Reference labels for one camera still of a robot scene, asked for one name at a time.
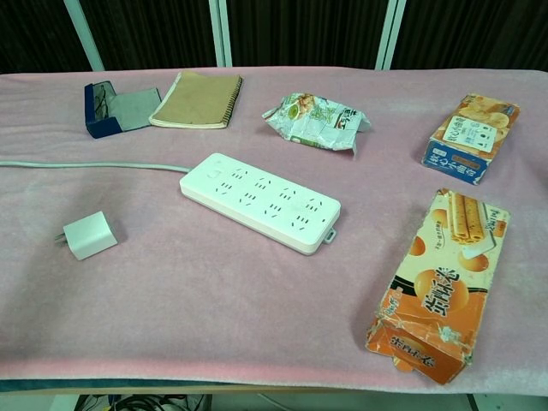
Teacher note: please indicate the white power strip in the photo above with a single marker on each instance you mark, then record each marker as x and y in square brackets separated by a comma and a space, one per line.
[261, 201]

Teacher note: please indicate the white plug adapter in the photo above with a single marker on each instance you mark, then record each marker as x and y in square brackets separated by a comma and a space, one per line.
[92, 235]

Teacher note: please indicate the blue glasses case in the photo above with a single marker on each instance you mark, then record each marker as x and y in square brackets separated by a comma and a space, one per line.
[100, 126]

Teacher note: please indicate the white partition post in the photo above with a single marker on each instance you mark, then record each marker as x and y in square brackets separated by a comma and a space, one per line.
[220, 32]
[83, 34]
[390, 34]

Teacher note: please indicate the pink table cloth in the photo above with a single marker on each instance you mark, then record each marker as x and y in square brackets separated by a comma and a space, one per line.
[171, 299]

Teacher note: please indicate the white green snack bag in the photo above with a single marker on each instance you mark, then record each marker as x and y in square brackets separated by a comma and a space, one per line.
[317, 122]

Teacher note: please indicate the blue orange biscuit box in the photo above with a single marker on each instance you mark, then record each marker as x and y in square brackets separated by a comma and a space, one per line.
[471, 137]

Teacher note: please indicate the brown spiral notebook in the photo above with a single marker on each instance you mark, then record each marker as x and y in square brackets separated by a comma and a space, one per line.
[197, 100]

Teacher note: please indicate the orange egg roll box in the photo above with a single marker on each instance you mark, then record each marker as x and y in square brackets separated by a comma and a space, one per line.
[445, 291]

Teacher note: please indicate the grey glasses cloth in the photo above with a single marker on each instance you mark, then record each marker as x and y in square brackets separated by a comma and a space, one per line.
[135, 109]

